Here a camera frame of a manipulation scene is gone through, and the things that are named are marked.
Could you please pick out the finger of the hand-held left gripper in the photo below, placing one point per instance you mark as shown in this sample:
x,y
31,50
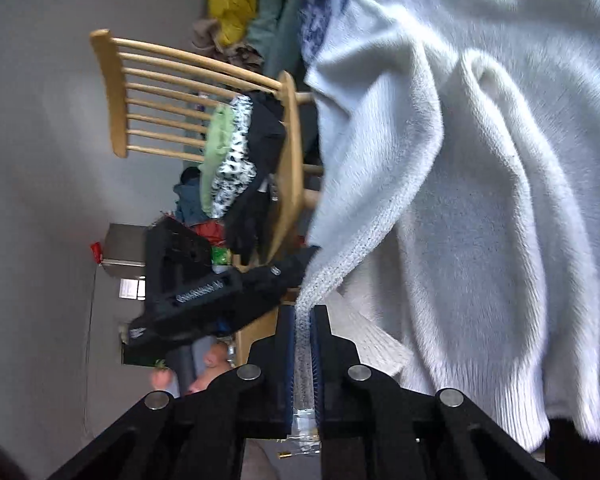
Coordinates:
x,y
155,255
285,272

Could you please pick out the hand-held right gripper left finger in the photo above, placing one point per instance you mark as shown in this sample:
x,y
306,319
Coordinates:
x,y
287,360

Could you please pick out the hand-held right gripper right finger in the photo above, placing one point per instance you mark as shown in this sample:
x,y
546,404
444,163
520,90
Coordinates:
x,y
317,365

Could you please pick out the white fluffy sweater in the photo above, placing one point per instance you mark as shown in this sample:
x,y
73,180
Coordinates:
x,y
480,210

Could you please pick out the pile of mixed clothes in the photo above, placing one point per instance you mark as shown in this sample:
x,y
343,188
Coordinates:
x,y
192,200

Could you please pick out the person's left hand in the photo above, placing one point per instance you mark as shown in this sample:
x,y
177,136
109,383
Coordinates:
x,y
212,365

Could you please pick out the small red tag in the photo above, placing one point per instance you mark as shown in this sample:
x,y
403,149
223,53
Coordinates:
x,y
96,252

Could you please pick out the light wooden spindle chair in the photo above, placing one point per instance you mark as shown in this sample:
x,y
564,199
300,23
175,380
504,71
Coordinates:
x,y
290,160

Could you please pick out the black and white spotted cloth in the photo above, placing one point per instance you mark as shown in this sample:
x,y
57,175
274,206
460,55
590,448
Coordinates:
x,y
237,160

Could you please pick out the green folded cloth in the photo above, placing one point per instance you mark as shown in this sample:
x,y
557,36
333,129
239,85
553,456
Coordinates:
x,y
220,145

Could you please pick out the black folded cloth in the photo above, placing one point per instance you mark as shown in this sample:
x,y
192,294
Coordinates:
x,y
262,135

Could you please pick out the beige crumpled cloth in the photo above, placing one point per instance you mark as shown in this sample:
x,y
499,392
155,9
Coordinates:
x,y
205,35

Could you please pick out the teal folded bedding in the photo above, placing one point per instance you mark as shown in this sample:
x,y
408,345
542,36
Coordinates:
x,y
275,25

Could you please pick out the blue tie-dye blanket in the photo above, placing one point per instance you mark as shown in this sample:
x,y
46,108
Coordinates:
x,y
320,25

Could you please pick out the yellow jacket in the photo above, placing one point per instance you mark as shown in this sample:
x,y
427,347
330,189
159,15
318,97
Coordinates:
x,y
232,0

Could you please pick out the grey wall box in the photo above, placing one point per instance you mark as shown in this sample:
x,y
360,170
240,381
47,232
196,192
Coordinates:
x,y
125,250

